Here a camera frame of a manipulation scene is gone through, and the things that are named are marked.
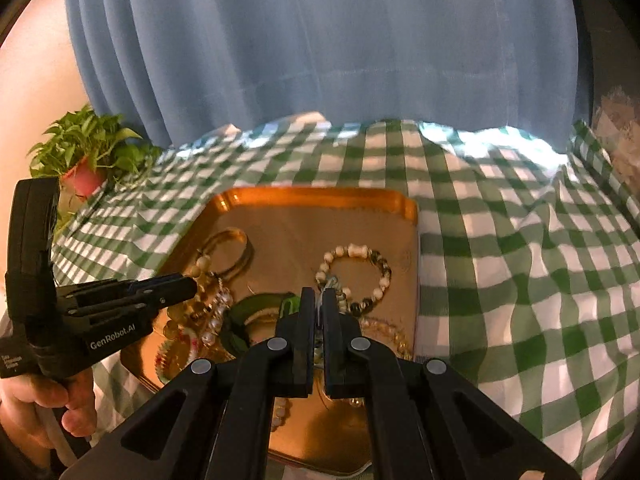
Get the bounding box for green black bangle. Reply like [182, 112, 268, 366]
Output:
[218, 292, 300, 358]

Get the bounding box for green potted plant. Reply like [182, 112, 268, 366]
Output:
[28, 105, 162, 187]

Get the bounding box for gold bangles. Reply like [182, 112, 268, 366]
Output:
[188, 228, 254, 281]

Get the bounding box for white pearl bracelet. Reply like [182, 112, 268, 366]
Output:
[199, 276, 237, 348]

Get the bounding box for green white checkered tablecloth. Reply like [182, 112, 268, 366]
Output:
[53, 120, 639, 479]

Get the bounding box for person's left hand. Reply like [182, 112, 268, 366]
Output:
[1, 368, 96, 468]

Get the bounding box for blue curtain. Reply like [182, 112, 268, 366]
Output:
[66, 0, 593, 151]

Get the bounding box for teal bead silver bracelet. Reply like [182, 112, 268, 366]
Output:
[311, 274, 352, 361]

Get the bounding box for red plant pot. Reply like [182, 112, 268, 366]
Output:
[61, 156, 106, 200]

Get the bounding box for white black bead bracelet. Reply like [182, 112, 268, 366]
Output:
[313, 242, 394, 317]

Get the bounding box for pink green white bead bracelet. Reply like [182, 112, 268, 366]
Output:
[153, 326, 202, 386]

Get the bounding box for pink orange metal tray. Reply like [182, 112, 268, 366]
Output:
[119, 185, 421, 478]

